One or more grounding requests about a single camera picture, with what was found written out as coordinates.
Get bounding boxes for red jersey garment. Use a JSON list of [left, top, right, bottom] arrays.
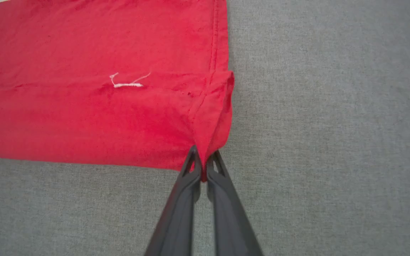
[[0, 0, 235, 182]]

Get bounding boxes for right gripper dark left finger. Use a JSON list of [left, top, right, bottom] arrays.
[[144, 145, 203, 256]]

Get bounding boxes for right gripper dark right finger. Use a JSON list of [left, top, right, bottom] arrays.
[[206, 150, 264, 256]]

